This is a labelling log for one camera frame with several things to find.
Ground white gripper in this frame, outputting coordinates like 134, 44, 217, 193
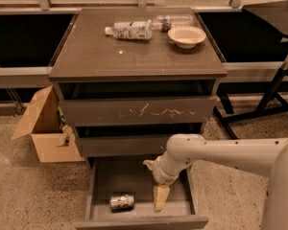
143, 152, 191, 213

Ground silver green 7up can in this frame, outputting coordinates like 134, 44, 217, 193
109, 195, 134, 212

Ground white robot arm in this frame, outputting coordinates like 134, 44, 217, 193
144, 134, 288, 230

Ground middle grey drawer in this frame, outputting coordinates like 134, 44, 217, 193
76, 123, 203, 157

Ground open bottom grey drawer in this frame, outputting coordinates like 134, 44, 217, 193
75, 156, 208, 230

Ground top grey drawer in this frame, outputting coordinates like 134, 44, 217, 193
56, 80, 217, 127

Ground dark grey drawer cabinet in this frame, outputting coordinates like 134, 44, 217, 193
48, 6, 228, 230

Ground small items in box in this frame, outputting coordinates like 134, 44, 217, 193
57, 104, 73, 147

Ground open cardboard box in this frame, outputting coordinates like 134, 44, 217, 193
12, 86, 83, 163

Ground white ceramic bowl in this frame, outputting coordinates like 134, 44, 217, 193
168, 26, 206, 49

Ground clear labelled water bottle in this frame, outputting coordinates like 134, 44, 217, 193
105, 20, 153, 40

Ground clear bottle at back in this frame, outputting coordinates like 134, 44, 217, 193
152, 14, 194, 32

